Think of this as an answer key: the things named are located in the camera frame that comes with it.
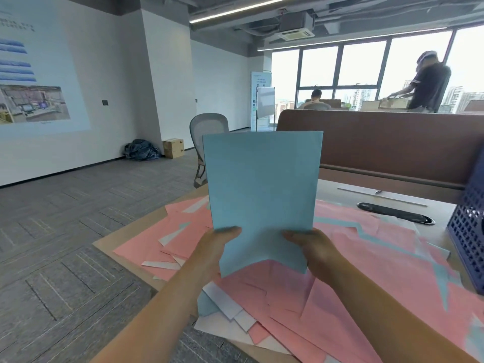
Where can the pile of pink paper sheets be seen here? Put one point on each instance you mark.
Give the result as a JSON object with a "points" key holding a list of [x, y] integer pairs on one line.
{"points": [[340, 268]]}

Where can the white rolling whiteboard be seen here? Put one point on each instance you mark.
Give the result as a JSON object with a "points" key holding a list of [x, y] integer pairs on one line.
{"points": [[264, 105]]}

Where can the grey mesh office chair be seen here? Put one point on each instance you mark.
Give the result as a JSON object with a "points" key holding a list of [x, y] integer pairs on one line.
{"points": [[207, 141]]}

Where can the brown desk divider panel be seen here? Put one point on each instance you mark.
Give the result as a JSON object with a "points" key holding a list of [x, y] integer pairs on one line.
{"points": [[389, 143]]}

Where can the cardboard box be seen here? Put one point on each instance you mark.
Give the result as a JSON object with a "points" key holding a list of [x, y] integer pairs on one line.
{"points": [[393, 103], [174, 147]]}

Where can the ceiling air conditioner unit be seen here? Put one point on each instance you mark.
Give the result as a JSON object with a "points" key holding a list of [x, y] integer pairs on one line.
{"points": [[294, 27]]}

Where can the linear ceiling light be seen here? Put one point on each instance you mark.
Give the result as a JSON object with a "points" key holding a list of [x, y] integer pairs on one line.
{"points": [[245, 9]]}

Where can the person's left forearm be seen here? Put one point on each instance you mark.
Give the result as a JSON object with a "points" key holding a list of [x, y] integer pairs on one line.
{"points": [[158, 311]]}

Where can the tall white banner stand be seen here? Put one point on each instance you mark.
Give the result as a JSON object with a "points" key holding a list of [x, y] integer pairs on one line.
{"points": [[257, 98]]}

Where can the person's left thumb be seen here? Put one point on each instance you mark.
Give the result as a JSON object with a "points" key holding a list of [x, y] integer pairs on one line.
{"points": [[227, 233]]}

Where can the blue paper sheet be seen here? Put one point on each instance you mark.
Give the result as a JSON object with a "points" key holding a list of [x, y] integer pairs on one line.
{"points": [[262, 200]]}

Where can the person's right hand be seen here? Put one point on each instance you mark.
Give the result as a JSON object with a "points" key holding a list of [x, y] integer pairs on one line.
{"points": [[317, 251]]}

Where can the person's right thumb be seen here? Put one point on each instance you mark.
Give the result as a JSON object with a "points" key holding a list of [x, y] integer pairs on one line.
{"points": [[298, 238]]}

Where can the dark blue crumpled bag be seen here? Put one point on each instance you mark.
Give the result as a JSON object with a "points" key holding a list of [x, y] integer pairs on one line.
{"points": [[140, 150]]}

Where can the blue perforated plastic basket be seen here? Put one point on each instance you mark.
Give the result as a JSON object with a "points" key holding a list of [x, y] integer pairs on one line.
{"points": [[469, 219]]}

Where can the person's left hand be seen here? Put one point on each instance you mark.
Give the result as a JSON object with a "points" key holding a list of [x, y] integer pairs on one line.
{"points": [[207, 246]]}

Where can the person's right forearm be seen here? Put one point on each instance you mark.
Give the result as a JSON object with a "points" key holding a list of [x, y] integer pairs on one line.
{"points": [[382, 317]]}

